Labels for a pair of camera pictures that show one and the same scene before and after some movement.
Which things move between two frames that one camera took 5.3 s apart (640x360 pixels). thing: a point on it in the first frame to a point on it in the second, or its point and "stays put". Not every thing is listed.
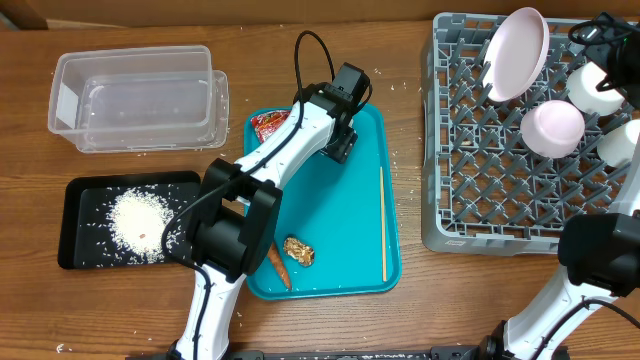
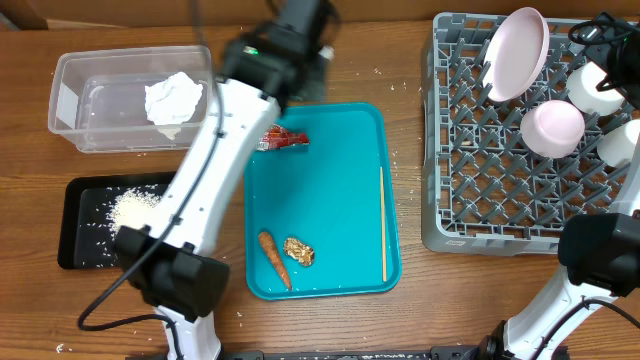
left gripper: [343, 149] to [316, 90]
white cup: [618, 146] stays put
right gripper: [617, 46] stays put
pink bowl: [552, 129] stays put
